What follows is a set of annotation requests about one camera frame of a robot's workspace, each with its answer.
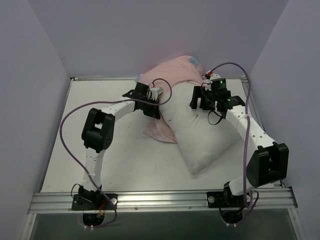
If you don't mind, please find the pink pillowcase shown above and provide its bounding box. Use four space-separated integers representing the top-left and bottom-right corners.
135 55 204 144

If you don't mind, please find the white pillow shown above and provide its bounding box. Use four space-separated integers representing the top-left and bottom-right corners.
159 82 241 175

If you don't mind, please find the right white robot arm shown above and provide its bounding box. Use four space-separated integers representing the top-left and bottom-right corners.
189 78 289 207

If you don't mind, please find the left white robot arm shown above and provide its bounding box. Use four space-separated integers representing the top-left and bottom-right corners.
78 83 163 210

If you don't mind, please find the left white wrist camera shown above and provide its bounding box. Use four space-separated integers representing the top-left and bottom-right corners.
149 87 163 100

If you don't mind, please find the black wire loop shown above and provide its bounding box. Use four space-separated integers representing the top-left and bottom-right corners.
207 109 226 126

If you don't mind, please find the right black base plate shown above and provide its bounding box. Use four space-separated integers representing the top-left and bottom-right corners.
206 191 245 209

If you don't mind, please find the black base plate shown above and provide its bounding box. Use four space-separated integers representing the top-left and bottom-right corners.
206 191 245 209
71 193 118 211

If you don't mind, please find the front aluminium rail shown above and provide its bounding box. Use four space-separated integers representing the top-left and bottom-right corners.
28 186 298 214

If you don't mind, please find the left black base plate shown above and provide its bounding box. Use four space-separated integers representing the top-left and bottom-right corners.
71 193 118 211

